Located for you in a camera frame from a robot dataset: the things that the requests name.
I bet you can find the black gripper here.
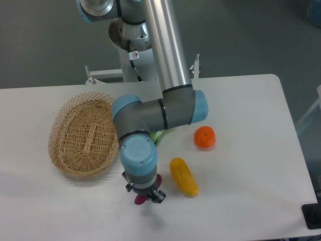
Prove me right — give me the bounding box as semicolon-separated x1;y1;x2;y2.
122;172;167;203

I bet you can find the purple sweet potato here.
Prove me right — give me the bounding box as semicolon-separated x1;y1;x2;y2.
134;174;163;205

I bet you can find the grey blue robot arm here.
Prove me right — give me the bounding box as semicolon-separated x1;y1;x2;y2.
76;1;208;203

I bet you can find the green bok choy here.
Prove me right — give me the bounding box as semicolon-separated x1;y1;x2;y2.
150;129;175;147

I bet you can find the woven wicker basket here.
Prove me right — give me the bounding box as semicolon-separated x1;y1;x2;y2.
48;92;118;178

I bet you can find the orange tangerine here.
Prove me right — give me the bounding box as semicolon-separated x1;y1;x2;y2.
194;126;216;149

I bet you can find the black device at table edge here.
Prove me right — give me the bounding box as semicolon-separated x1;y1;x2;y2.
301;203;320;230

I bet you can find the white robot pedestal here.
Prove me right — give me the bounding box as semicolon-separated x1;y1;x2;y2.
84;19;201;84

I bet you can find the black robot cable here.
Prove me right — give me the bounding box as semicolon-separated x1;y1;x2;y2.
126;39;144;82

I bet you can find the white metal frame right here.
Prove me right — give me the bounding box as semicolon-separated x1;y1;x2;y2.
295;85;320;129

